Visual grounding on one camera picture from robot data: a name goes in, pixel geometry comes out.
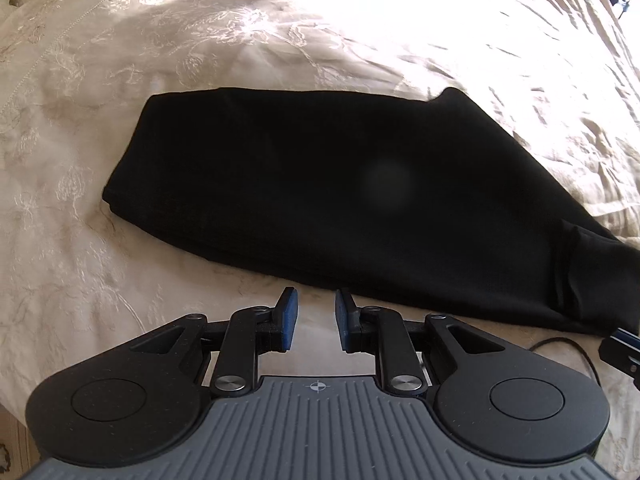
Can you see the cream bedside cabinet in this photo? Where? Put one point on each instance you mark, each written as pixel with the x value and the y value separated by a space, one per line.
pixel 15 450

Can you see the black pants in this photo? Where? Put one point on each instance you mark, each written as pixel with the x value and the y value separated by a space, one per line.
pixel 300 185

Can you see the cream embroidered bedspread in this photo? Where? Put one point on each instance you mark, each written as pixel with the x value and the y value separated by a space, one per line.
pixel 350 25

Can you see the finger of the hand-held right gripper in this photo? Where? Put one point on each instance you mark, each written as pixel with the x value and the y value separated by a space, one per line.
pixel 622 350

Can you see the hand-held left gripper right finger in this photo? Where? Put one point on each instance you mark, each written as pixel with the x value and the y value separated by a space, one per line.
pixel 345 317

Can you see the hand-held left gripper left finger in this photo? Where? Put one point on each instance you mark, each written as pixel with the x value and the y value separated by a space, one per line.
pixel 289 317

